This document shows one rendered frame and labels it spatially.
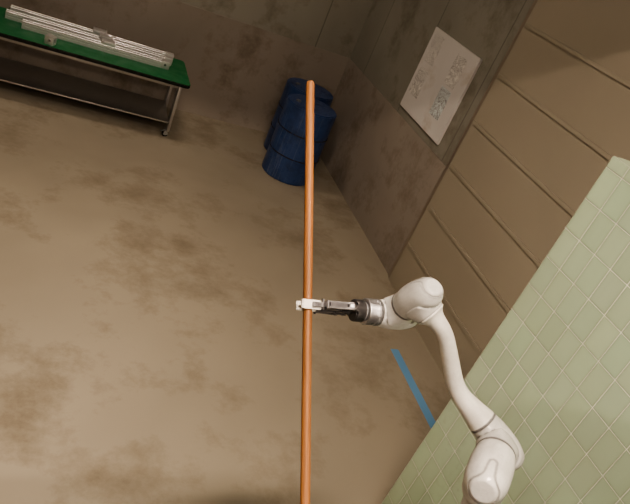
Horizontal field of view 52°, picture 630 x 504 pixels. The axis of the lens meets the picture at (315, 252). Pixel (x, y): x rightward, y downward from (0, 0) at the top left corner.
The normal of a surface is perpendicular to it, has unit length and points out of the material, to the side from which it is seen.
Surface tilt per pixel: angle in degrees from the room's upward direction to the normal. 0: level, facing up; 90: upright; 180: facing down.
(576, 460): 90
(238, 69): 90
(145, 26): 90
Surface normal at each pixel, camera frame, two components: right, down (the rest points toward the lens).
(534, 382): -0.88, -0.15
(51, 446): 0.37, -0.81
